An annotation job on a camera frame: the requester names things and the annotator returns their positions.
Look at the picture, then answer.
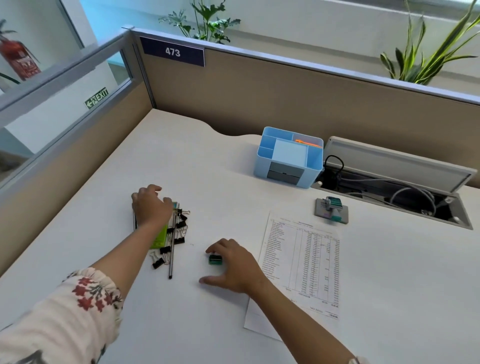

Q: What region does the person's right hand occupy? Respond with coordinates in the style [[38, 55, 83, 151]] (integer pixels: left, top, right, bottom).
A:
[[198, 238, 269, 295]]

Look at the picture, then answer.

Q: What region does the person's left hand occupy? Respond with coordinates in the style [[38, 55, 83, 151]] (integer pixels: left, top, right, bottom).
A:
[[131, 183, 174, 228]]

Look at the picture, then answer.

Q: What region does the green stapler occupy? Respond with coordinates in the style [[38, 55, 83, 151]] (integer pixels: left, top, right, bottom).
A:
[[149, 221, 172, 250]]

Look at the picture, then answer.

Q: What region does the pile of black binder clips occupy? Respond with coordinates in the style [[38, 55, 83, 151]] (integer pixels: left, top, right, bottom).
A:
[[149, 209, 191, 270]]

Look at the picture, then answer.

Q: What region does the black silver pen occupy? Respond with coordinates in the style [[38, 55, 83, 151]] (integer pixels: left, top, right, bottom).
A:
[[168, 202, 181, 280]]

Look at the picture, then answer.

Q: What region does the printed paper sheet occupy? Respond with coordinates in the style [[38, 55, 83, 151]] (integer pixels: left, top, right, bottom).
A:
[[243, 212, 341, 342]]

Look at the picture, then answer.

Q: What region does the grey stamp pad case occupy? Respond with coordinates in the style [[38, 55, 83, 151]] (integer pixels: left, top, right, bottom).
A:
[[314, 197, 350, 225]]

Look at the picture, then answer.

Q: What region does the green date stamp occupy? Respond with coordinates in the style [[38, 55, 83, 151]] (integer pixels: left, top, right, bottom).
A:
[[324, 196, 344, 222]]

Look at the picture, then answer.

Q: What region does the blue desk organizer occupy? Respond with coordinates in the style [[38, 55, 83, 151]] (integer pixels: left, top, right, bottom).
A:
[[253, 126, 325, 190]]

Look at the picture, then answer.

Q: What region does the person's right forearm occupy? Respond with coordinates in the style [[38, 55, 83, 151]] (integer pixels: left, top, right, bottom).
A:
[[247, 279, 357, 364]]

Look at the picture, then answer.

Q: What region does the person's left forearm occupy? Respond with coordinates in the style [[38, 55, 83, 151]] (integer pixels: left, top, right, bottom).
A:
[[91, 221, 166, 297]]

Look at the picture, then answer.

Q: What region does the white desk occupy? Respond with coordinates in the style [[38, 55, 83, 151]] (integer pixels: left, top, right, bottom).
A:
[[0, 108, 480, 364]]

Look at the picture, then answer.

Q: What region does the glass topped side partition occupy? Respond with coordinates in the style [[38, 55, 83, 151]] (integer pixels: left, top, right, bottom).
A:
[[0, 29, 157, 277]]

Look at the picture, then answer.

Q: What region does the green exit sign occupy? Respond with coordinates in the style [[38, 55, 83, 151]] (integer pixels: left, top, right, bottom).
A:
[[83, 86, 110, 110]]

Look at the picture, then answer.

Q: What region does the white floral dress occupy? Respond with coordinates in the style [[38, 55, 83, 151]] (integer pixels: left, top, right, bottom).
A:
[[0, 266, 372, 364]]

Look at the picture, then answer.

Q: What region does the dark blue number sign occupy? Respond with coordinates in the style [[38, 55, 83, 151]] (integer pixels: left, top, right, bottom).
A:
[[139, 35, 206, 68]]

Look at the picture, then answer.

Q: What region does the beige partition panel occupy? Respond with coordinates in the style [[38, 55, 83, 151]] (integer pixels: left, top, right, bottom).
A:
[[123, 26, 480, 188]]

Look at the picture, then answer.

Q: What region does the leafy green plant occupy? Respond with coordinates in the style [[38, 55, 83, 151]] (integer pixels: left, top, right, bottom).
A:
[[158, 0, 242, 45]]

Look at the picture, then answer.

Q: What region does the red fire extinguisher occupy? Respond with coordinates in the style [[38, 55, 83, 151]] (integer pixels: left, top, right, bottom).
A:
[[0, 19, 42, 85]]

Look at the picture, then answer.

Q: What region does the green snake plant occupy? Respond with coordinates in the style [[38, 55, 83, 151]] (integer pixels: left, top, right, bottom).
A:
[[379, 0, 480, 86]]

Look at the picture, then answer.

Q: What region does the black cable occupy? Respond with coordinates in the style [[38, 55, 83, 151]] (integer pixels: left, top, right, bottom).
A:
[[323, 154, 345, 190]]

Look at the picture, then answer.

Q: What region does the flat grey cable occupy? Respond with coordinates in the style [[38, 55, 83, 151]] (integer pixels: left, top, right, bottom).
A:
[[339, 177, 391, 187]]

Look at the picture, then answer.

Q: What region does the grey desk cable tray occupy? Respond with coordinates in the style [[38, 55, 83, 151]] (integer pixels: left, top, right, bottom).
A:
[[311, 164, 474, 230]]

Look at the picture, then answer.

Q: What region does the grey cable tray lid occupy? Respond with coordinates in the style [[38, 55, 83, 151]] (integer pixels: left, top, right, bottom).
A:
[[323, 135, 478, 194]]

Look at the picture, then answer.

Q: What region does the looped grey cable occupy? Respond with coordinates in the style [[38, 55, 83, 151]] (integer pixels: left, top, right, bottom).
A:
[[389, 186, 437, 217]]

